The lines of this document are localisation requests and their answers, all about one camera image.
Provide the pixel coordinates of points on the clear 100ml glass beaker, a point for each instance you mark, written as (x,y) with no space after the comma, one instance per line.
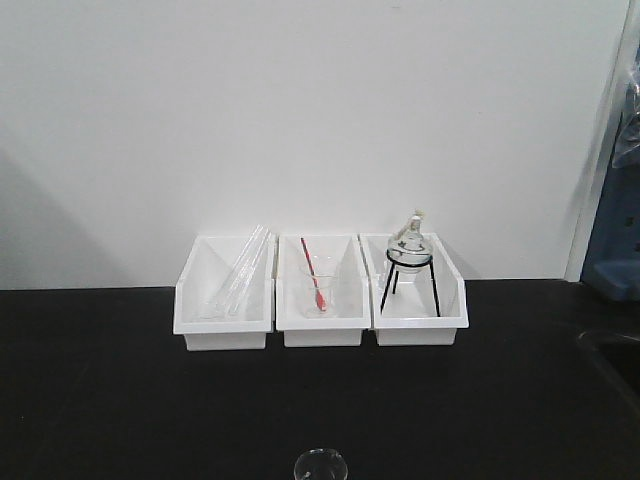
(321,458)

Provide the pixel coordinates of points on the small glass beaker in bin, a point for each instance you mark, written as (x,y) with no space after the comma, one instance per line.
(319,277)

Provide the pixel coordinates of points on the blue cabinet at right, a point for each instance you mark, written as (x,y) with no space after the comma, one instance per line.
(611,264)

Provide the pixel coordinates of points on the middle white plastic bin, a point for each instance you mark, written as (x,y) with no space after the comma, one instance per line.
(351,293)

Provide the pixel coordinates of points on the white plastic bin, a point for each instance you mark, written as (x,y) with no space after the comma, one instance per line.
(249,319)
(351,293)
(427,308)

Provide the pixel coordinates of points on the red stirring spatula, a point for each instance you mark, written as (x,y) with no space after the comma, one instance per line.
(320,300)

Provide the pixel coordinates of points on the black metal tripod stand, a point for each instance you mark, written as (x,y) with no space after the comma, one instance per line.
(395,262)

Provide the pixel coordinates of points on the left white plastic bin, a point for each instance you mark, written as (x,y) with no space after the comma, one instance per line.
(249,319)

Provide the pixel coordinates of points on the glass test tubes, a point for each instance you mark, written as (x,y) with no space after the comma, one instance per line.
(226,302)

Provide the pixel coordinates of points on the right white plastic bin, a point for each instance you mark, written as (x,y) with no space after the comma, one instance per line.
(427,308)

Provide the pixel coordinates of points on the black sink basin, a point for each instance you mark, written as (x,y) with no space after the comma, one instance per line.
(616,356)

